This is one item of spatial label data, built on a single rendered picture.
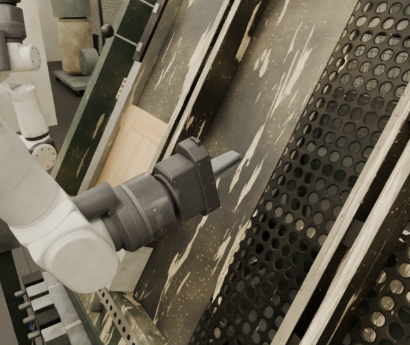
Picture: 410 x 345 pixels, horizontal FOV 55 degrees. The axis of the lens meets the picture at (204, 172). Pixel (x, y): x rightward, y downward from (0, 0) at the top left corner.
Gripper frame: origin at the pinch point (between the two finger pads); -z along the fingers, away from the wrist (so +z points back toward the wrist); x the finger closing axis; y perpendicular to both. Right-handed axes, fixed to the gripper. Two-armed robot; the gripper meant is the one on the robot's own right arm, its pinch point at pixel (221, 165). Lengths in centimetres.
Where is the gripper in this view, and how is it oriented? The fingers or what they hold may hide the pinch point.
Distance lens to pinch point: 58.9
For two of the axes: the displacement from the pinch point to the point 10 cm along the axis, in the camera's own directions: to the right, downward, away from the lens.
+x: -1.9, -8.2, -5.4
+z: -8.1, 4.5, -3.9
